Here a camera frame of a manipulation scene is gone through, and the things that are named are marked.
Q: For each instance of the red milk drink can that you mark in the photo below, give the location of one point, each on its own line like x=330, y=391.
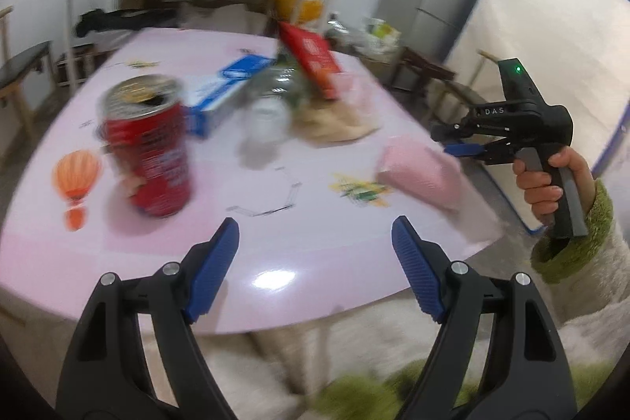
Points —
x=147, y=154

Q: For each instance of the black cloth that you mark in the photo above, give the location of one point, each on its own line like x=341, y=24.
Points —
x=98, y=21

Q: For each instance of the red snack bag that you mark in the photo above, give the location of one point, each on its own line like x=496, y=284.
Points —
x=310, y=56

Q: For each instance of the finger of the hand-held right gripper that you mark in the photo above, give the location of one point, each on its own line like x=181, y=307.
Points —
x=448, y=130
x=465, y=150

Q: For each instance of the dark wooden stool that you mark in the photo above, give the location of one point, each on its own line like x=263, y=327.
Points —
x=418, y=61

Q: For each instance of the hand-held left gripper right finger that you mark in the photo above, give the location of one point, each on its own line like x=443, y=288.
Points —
x=418, y=272

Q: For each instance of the white plastic bag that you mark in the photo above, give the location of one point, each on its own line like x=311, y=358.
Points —
x=384, y=34

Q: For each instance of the white mattress with blue trim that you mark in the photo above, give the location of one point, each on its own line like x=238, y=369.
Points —
x=556, y=16

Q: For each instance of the beige paper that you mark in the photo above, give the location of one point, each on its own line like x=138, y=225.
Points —
x=334, y=120

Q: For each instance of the person's right hand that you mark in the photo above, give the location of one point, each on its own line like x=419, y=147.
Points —
x=539, y=196

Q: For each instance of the clear plastic bottle green label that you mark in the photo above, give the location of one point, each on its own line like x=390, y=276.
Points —
x=268, y=125

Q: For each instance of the wooden chair with dark seat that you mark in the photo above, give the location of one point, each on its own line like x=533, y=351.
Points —
x=453, y=93
x=19, y=65

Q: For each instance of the clear plastic bags pile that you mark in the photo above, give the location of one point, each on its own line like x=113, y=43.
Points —
x=344, y=34

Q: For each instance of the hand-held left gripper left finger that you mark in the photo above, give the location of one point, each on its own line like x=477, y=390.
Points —
x=211, y=272

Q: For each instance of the blue and white box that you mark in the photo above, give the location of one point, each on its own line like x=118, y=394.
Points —
x=231, y=75

